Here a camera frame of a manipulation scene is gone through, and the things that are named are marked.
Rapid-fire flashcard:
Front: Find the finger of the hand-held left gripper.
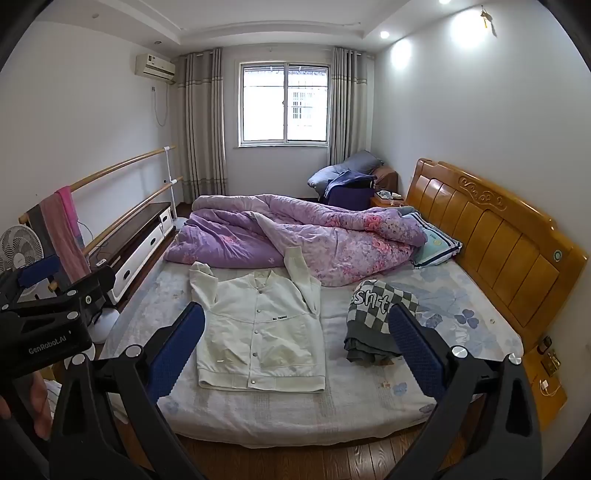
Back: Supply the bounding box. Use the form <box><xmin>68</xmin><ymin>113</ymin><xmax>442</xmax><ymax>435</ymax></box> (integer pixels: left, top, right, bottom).
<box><xmin>0</xmin><ymin>253</ymin><xmax>63</xmax><ymax>309</ymax></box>
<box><xmin>9</xmin><ymin>266</ymin><xmax>116</xmax><ymax>329</ymax></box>

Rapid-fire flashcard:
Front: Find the wooden barre rail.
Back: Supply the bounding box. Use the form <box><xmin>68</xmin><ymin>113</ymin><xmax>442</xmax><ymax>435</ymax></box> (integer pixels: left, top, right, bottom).
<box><xmin>83</xmin><ymin>176</ymin><xmax>184</xmax><ymax>255</ymax></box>
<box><xmin>18</xmin><ymin>146</ymin><xmax>177</xmax><ymax>223</ymax></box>

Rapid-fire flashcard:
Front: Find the white button jacket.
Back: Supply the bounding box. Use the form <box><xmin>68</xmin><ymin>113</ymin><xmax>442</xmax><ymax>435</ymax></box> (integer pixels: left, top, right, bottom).
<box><xmin>189</xmin><ymin>247</ymin><xmax>327</xmax><ymax>393</ymax></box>

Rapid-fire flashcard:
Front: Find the white air conditioner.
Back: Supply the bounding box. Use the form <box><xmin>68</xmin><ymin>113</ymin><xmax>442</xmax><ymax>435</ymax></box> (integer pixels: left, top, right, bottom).
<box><xmin>135</xmin><ymin>54</ymin><xmax>177</xmax><ymax>86</ymax></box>

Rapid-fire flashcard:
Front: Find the striped blue white pillow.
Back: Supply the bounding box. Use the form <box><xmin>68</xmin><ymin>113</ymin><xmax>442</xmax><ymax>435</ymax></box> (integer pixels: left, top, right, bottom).
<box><xmin>409</xmin><ymin>211</ymin><xmax>463</xmax><ymax>269</ymax></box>

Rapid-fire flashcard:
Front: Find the person's left hand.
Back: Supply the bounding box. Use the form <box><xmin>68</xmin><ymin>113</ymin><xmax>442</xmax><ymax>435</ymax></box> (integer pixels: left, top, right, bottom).
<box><xmin>0</xmin><ymin>371</ymin><xmax>55</xmax><ymax>440</ymax></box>

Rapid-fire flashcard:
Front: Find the grey checkered pillow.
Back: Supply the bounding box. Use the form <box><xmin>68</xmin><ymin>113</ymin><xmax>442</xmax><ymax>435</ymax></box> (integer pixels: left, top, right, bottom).
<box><xmin>344</xmin><ymin>279</ymin><xmax>419</xmax><ymax>366</ymax></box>

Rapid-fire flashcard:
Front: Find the wooden nightstand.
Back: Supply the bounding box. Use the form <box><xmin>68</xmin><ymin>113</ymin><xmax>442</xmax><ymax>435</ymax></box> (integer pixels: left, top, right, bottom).
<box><xmin>370</xmin><ymin>191</ymin><xmax>407</xmax><ymax>209</ymax></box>
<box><xmin>521</xmin><ymin>344</ymin><xmax>569</xmax><ymax>433</ymax></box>

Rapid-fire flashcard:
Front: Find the pink cloth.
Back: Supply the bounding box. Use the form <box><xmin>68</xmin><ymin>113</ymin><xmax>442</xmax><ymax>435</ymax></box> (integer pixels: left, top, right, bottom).
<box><xmin>39</xmin><ymin>185</ymin><xmax>92</xmax><ymax>288</ymax></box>

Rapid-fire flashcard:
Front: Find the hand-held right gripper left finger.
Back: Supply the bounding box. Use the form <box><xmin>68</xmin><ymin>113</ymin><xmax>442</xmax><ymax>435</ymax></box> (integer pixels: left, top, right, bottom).
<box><xmin>48</xmin><ymin>302</ymin><xmax>207</xmax><ymax>480</ymax></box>

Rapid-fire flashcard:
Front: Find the white barre post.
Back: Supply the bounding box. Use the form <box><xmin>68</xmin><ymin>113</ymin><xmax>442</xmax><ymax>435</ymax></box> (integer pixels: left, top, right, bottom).
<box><xmin>163</xmin><ymin>147</ymin><xmax>179</xmax><ymax>228</ymax></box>

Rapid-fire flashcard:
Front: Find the purple cloth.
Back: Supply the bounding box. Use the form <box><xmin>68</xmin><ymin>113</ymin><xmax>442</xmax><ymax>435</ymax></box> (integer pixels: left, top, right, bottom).
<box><xmin>325</xmin><ymin>173</ymin><xmax>378</xmax><ymax>209</ymax></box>

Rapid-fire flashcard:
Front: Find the air conditioner cable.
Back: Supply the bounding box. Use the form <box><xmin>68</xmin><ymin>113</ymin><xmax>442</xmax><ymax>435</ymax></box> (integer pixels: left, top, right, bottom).
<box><xmin>151</xmin><ymin>85</ymin><xmax>170</xmax><ymax>127</ymax></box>

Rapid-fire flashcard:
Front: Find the hanging wall ornament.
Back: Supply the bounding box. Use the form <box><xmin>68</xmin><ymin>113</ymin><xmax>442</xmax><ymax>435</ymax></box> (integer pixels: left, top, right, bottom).
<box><xmin>479</xmin><ymin>6</ymin><xmax>499</xmax><ymax>38</ymax></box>

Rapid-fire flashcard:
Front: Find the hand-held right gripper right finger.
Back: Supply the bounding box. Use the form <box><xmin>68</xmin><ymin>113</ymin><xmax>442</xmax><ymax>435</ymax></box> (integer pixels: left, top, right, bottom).
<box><xmin>388</xmin><ymin>302</ymin><xmax>544</xmax><ymax>480</ymax></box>

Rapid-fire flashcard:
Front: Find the grey striped curtain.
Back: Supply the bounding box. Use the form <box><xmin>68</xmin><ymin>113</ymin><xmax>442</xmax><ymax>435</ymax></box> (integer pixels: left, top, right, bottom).
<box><xmin>177</xmin><ymin>48</ymin><xmax>230</xmax><ymax>204</ymax></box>
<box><xmin>327</xmin><ymin>46</ymin><xmax>375</xmax><ymax>168</ymax></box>

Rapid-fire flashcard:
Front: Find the white electric fan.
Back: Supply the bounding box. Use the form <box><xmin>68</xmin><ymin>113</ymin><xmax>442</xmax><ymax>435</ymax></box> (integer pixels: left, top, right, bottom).
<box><xmin>0</xmin><ymin>226</ymin><xmax>45</xmax><ymax>274</ymax></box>

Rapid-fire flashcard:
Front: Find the window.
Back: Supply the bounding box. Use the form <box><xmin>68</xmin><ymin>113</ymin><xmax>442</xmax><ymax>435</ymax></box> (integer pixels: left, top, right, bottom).
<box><xmin>237</xmin><ymin>60</ymin><xmax>331</xmax><ymax>148</ymax></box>

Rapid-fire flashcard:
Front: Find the brown cushion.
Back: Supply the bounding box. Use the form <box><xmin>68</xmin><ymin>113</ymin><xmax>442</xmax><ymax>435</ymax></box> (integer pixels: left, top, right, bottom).
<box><xmin>373</xmin><ymin>166</ymin><xmax>399</xmax><ymax>195</ymax></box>

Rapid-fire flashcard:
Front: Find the wooden headboard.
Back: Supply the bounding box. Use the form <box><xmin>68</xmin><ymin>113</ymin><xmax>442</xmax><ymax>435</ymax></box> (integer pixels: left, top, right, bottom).
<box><xmin>404</xmin><ymin>158</ymin><xmax>588</xmax><ymax>352</ymax></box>

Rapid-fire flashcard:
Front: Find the white dark-topped cabinet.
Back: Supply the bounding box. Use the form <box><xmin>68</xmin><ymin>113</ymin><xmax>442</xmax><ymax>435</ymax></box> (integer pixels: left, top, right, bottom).
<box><xmin>88</xmin><ymin>202</ymin><xmax>174</xmax><ymax>306</ymax></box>

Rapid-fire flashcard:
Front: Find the purple floral quilt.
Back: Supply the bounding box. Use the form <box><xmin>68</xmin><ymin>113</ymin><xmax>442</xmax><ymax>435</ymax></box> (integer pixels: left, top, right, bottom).
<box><xmin>165</xmin><ymin>194</ymin><xmax>428</xmax><ymax>288</ymax></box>

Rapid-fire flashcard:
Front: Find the blue bedding pile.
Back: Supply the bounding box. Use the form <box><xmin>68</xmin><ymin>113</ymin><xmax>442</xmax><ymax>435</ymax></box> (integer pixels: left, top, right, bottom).
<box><xmin>307</xmin><ymin>150</ymin><xmax>387</xmax><ymax>195</ymax></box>

